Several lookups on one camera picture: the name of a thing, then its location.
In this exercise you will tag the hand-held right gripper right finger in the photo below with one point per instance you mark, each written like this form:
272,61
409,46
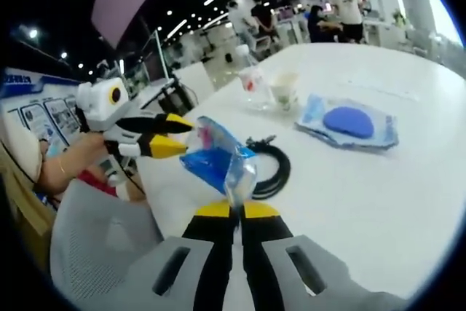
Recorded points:
265,252

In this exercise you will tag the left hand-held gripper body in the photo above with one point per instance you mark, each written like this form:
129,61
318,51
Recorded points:
98,103

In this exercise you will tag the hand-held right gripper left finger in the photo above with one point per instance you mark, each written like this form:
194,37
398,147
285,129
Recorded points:
211,252

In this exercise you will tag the blue tissue pack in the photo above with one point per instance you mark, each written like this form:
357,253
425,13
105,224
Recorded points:
211,165

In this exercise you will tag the clear water bottle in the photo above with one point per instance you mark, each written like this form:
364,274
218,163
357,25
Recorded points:
255,81

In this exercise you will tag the blue sponge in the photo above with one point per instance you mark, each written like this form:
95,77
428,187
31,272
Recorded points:
346,121

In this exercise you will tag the person's left hand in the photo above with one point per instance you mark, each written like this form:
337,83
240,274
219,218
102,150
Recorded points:
85,150

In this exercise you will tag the side desk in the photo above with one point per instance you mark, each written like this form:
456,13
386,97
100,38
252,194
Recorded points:
164,94

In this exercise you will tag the person's white sleeve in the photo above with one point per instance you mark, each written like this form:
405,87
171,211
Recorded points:
18,147

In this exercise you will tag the purple hanging screen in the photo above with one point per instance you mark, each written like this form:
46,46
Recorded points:
120,1

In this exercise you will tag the grey mesh chair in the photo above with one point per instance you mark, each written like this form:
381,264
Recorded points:
94,238

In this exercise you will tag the large window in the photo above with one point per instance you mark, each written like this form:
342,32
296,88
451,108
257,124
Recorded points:
444,16

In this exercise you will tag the blue wall poster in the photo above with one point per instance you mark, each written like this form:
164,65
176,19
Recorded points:
36,107

